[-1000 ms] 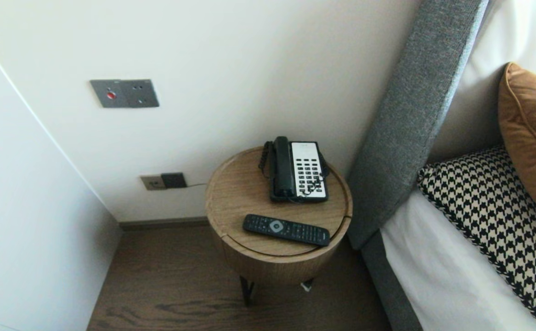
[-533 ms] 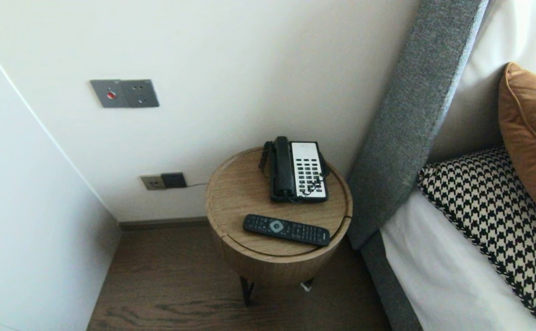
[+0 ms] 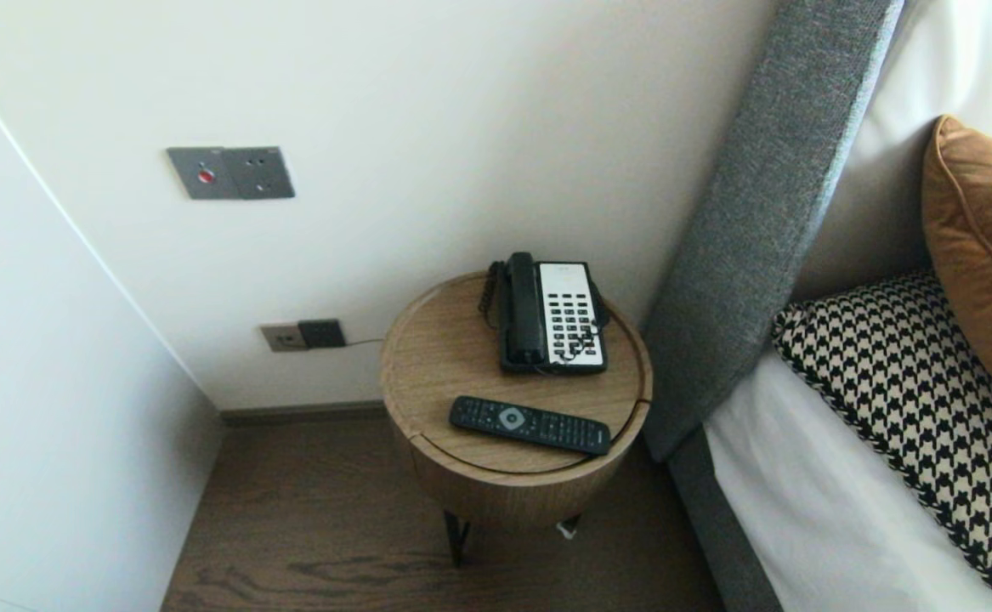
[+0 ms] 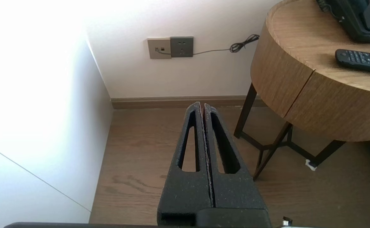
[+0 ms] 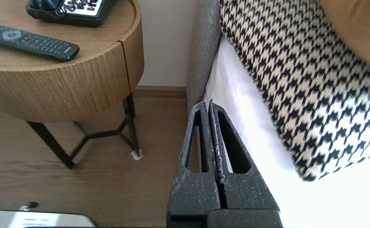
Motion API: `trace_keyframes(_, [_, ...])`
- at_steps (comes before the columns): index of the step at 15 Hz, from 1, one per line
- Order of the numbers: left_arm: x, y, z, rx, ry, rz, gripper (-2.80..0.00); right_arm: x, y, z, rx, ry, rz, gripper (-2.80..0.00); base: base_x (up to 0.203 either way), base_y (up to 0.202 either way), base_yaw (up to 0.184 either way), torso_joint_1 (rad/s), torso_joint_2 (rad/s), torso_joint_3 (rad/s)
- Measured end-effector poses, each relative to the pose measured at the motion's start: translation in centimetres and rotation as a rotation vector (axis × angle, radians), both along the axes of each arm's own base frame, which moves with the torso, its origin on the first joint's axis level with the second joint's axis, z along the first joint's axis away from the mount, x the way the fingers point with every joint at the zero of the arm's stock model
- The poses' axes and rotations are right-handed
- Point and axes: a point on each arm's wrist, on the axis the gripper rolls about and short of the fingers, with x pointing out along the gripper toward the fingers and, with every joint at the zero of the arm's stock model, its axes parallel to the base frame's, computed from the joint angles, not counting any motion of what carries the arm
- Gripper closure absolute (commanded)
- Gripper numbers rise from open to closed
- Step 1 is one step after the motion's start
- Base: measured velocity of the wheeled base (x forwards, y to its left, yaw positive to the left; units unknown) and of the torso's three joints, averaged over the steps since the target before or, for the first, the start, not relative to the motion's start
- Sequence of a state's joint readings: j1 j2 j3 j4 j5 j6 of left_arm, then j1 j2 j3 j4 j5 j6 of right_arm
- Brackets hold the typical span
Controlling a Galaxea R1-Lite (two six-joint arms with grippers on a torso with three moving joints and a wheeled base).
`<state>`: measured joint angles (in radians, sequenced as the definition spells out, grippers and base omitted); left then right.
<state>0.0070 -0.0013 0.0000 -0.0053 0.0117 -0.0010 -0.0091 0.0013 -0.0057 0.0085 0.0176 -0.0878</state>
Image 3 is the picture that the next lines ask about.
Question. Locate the brown cushion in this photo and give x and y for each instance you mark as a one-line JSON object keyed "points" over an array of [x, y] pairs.
{"points": [[989, 238]]}

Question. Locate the dark grey bed frame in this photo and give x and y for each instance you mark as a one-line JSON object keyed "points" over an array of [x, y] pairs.
{"points": [[717, 527]]}

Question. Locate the black metal table legs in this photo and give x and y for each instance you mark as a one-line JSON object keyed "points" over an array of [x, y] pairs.
{"points": [[456, 535]]}

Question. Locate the brown wooden baseboard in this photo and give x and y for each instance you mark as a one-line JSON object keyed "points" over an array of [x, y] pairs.
{"points": [[291, 414]]}

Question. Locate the white bed sheet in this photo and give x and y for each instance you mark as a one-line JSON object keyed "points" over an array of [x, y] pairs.
{"points": [[802, 493]]}

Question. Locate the black white houndstooth pillow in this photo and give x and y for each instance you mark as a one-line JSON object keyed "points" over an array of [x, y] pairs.
{"points": [[912, 382]]}

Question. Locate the black remote control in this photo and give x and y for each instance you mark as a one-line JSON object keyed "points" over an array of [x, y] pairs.
{"points": [[530, 425]]}

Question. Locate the grey switch plate red button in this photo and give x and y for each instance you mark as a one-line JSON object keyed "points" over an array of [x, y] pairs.
{"points": [[198, 174]]}

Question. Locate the grey fabric headboard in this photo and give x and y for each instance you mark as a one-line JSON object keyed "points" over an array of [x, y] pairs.
{"points": [[759, 212]]}

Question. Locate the round wooden bedside table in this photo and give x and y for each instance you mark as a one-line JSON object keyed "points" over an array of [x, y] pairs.
{"points": [[453, 357]]}

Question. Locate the brass wall socket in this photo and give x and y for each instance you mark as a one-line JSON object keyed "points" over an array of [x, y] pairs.
{"points": [[281, 338]]}

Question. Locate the black telephone handset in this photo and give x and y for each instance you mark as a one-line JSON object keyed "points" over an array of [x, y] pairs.
{"points": [[525, 314]]}

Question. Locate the curved wooden table drawer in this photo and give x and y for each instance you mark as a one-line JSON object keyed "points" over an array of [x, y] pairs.
{"points": [[504, 501]]}

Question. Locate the grey wall plate with holes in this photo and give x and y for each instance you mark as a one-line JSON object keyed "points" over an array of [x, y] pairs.
{"points": [[262, 172]]}

